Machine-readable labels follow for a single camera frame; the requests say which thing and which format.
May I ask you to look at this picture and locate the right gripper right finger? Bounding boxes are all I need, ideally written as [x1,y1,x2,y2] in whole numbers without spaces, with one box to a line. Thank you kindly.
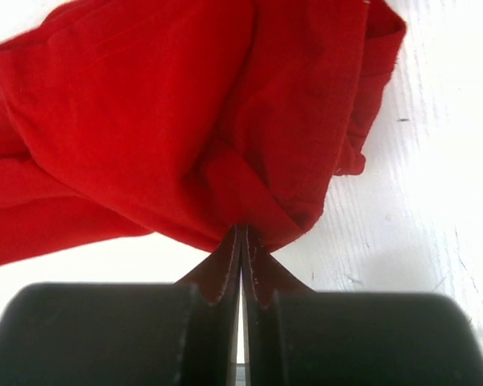
[241,226,483,385]

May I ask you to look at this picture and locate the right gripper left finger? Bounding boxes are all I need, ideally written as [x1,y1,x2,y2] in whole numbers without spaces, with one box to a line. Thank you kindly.
[0,226,242,385]

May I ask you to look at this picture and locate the red t shirt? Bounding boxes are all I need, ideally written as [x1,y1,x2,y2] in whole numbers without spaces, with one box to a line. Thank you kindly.
[0,1,406,265]

